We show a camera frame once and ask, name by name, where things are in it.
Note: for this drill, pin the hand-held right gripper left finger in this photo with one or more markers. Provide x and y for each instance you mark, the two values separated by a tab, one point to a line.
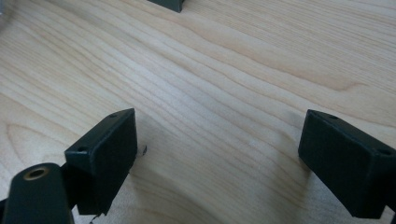
106	161

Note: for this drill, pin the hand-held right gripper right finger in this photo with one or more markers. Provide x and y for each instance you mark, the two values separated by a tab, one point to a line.
345	168

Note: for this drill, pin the dark box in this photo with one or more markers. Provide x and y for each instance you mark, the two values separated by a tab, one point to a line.
169	3

